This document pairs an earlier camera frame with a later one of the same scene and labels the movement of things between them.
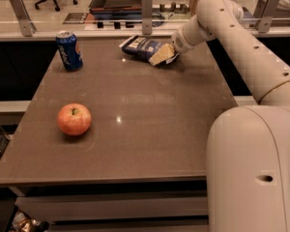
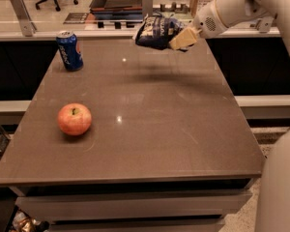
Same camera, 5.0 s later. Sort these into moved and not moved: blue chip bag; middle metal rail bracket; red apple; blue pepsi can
Moved: blue chip bag
Not moved: middle metal rail bracket; red apple; blue pepsi can
